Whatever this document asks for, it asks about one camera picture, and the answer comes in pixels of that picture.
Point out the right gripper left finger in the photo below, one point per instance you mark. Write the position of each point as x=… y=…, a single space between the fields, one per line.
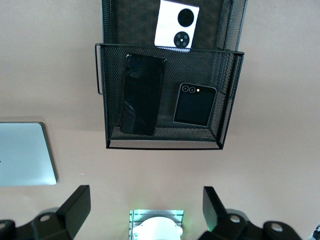
x=75 y=207

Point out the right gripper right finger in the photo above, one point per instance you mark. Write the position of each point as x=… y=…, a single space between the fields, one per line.
x=212 y=210

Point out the small black flip phone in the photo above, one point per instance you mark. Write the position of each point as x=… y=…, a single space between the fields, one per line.
x=195 y=110

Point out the long black smartphone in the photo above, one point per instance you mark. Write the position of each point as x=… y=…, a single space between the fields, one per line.
x=141 y=100

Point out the pale flip phone black circles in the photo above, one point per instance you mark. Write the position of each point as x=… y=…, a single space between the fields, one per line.
x=166 y=27

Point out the silver laptop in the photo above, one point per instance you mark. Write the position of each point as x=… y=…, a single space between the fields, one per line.
x=22 y=155

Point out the black mesh desk organizer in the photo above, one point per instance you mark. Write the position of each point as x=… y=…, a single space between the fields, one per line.
x=225 y=100

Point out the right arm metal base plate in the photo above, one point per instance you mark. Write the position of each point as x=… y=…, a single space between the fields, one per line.
x=156 y=213

